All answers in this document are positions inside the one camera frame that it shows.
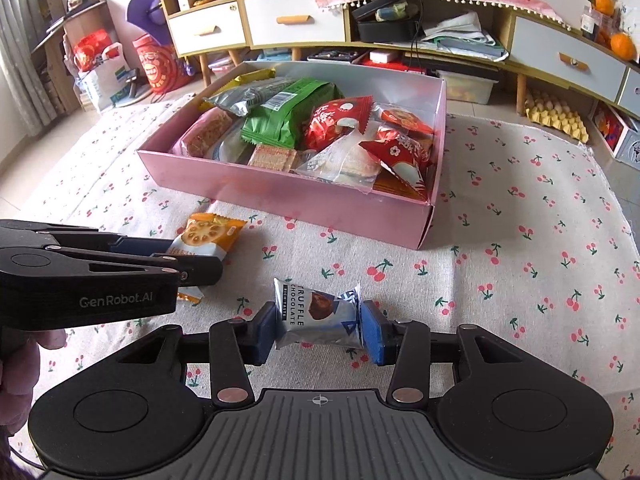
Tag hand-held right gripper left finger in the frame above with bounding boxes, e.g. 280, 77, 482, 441
114, 301, 278, 407

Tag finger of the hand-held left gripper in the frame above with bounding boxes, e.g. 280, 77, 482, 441
0, 219, 174, 257
145, 255, 224, 287

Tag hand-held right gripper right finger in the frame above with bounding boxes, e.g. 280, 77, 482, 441
360, 300, 521, 406

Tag silver blue chocolate packet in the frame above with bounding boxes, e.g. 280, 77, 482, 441
272, 277, 366, 351

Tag pink cardboard box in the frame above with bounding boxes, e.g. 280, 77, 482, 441
136, 60, 447, 251

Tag pink snack packet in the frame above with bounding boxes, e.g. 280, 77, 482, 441
172, 107, 241, 158

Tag white cream cake packet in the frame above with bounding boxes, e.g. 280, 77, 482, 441
212, 125, 256, 163

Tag clear wafer biscuit packet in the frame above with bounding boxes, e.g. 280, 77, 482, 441
247, 143, 301, 172

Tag gold snack packet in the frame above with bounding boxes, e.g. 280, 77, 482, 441
372, 170, 431, 202

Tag clear cake packet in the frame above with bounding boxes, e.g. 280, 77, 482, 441
295, 135, 383, 193

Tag green snack packet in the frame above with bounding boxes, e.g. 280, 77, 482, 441
241, 77, 346, 151

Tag long silver snack packet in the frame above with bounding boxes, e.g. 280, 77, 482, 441
207, 77, 296, 117

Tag red apple print packet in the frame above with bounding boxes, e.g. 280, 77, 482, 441
303, 96, 373, 153
357, 127, 433, 186

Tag yellow chips packet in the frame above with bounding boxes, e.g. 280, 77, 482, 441
199, 69, 277, 112

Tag person's left hand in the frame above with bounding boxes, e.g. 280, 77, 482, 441
0, 329, 68, 441

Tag cherry print tablecloth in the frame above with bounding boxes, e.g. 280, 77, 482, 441
0, 92, 640, 480

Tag white shopping bag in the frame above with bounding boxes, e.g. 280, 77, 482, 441
77, 42, 141, 111

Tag red printed bag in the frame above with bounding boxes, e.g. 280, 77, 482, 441
132, 34, 188, 93

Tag clear storage box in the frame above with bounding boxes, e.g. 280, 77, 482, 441
207, 52, 246, 78

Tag red gift bag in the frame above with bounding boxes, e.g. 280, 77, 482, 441
74, 30, 113, 72

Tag grey curtain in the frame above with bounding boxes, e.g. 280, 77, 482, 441
0, 0, 56, 136

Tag wooden bookshelf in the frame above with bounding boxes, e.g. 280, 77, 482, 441
30, 0, 108, 116

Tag purple round object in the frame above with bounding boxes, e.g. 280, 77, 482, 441
126, 0, 168, 46

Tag white storage box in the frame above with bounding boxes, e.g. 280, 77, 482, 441
440, 67, 501, 106

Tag yellow egg tray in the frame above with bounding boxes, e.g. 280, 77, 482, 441
524, 89, 590, 143

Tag black case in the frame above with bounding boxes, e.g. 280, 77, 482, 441
350, 0, 423, 43

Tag stack of papers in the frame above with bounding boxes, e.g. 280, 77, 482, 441
420, 10, 511, 58

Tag white printed crate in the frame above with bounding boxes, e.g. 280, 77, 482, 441
592, 100, 640, 166

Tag wooden cabinet white drawers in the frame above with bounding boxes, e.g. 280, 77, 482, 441
152, 0, 640, 121

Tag black cable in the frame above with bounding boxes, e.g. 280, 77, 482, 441
402, 0, 426, 68

